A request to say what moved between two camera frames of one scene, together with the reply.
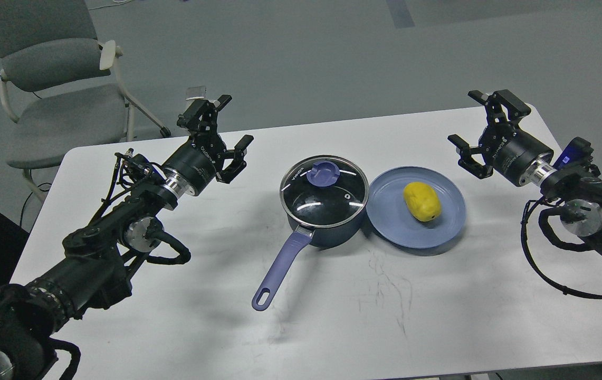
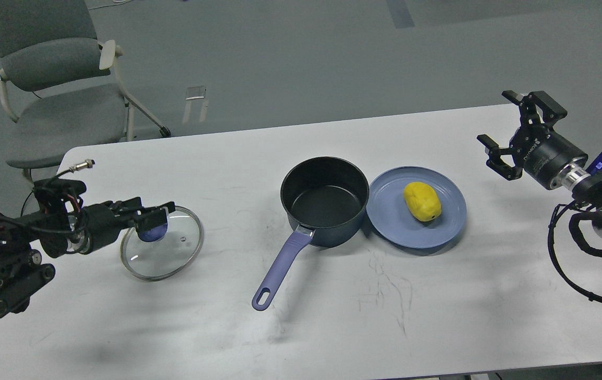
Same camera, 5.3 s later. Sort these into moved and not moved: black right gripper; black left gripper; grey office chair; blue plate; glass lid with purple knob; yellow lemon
Moved: black right gripper; glass lid with purple knob; black left gripper
Not moved: yellow lemon; blue plate; grey office chair
